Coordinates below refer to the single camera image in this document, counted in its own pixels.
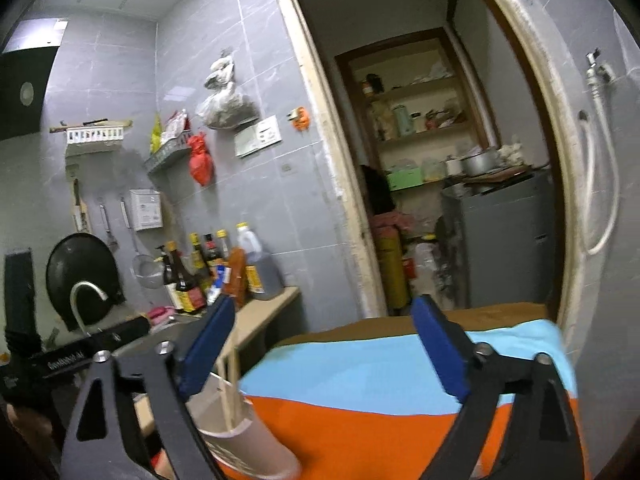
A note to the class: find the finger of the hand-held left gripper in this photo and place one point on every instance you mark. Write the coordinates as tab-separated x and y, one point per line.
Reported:
125	332

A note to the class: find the yellow packet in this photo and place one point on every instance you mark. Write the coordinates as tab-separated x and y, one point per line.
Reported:
156	135

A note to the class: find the red and white packets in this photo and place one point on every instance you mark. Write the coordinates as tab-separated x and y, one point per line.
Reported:
176	124

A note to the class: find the metal wall tap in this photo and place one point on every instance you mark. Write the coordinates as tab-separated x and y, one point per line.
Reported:
597	65

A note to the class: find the orange seasoning packet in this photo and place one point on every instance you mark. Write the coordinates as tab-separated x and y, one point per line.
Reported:
237	280

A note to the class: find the black cloth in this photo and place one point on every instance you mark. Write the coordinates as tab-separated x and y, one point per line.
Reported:
376	190

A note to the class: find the curved steel faucet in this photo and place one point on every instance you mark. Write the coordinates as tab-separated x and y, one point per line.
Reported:
85	287

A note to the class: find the small yellow cap bottle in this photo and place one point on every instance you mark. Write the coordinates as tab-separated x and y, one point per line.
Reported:
223	242

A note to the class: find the black wok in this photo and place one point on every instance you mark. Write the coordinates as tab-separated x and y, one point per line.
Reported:
82	265

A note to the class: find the white wall box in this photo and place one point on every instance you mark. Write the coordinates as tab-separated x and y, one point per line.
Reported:
146	210

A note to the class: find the mint green canister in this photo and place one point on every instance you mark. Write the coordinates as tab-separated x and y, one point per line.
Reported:
403	120

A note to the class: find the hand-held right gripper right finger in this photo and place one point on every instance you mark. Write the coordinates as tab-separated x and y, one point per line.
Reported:
442	355

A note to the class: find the white switch panel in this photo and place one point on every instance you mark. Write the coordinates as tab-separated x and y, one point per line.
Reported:
257	136

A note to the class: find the yellow gas cylinder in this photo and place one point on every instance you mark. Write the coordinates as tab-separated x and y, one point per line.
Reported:
392	270

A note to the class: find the white and blue packet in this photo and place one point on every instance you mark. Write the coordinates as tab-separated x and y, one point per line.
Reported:
218	287

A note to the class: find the person's left hand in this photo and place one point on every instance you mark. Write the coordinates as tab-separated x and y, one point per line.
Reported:
27	422

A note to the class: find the dark pump sauce bottle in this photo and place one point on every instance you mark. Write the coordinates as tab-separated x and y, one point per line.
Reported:
166	272

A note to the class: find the white enamel cup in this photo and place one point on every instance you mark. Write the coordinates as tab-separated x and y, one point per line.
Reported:
453	166

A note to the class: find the white plastic basket rack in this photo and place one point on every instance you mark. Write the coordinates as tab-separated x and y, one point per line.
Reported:
95	137

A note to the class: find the pink dish cloth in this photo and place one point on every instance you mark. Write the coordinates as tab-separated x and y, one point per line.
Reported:
161	315

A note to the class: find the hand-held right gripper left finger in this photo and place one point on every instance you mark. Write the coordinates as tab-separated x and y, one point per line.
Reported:
205	355

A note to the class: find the yellow cap sauce bottle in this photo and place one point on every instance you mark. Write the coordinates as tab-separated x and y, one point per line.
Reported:
197	257

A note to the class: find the white plastic bag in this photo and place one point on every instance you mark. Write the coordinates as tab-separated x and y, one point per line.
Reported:
220	71

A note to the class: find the blue and orange cloth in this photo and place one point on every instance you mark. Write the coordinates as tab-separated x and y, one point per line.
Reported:
360	410

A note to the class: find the orange wall hook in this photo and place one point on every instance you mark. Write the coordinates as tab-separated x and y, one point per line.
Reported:
299	117

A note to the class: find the white utensil holder cup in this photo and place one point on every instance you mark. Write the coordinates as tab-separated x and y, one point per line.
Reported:
250	445

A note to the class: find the wooden chopstick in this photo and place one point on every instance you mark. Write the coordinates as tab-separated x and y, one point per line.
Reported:
235	390

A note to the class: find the large dark sauce bottle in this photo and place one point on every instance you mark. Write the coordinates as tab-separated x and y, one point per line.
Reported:
187	290

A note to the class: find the dark red label bottle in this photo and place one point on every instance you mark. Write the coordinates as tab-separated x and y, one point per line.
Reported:
213	250

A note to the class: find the red plastic bag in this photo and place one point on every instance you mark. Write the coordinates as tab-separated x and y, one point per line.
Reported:
201	162

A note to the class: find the wooden stick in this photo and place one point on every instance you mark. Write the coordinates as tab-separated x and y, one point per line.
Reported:
62	128

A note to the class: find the cream door frame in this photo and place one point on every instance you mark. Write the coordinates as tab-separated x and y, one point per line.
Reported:
330	160

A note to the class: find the black range hood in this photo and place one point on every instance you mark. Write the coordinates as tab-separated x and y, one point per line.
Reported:
25	95

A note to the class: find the wooden shelf cabinet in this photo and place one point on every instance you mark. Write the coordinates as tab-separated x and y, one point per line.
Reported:
345	85

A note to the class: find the clear bag with dark contents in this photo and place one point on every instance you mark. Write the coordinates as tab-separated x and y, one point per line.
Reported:
227	107

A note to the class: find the metal pot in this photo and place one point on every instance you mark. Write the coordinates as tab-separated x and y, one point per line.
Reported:
479	162

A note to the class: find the metal spatula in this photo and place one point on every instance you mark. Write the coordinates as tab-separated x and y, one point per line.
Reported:
107	232

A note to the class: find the green box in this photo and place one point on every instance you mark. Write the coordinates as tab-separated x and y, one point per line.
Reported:
406	180

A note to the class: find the dark jar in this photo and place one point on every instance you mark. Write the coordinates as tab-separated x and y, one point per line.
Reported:
372	85

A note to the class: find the clear cooking oil jug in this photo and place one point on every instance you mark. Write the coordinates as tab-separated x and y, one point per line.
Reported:
262	267

